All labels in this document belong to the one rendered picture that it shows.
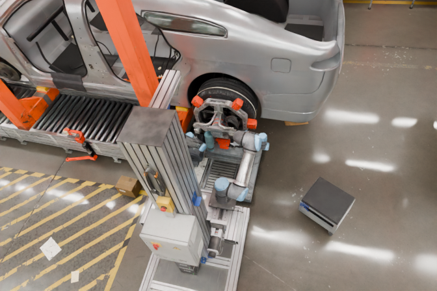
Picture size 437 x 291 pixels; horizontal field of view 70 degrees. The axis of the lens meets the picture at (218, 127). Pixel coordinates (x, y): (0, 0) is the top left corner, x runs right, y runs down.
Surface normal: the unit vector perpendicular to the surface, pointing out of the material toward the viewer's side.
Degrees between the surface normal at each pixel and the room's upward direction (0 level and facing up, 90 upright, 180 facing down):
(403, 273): 0
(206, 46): 81
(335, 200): 0
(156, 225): 0
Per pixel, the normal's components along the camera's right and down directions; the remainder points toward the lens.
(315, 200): -0.10, -0.63
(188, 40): -0.28, 0.64
